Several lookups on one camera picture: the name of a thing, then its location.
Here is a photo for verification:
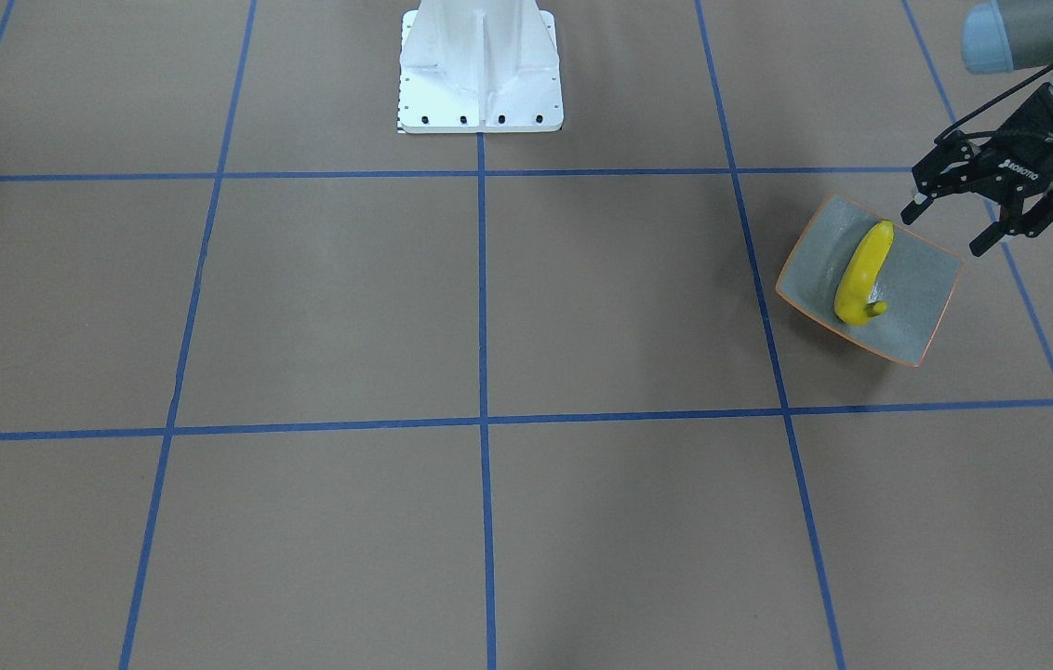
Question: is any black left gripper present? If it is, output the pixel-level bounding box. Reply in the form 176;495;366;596
900;84;1053;256

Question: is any yellow banana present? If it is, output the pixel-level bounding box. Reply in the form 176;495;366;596
833;220;896;327

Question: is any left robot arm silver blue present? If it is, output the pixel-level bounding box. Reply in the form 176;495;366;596
901;1;1053;256

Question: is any grey square plate orange rim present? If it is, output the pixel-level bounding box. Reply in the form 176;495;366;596
776;195;962;368

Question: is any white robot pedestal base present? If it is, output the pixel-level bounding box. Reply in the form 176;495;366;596
396;1;565;133

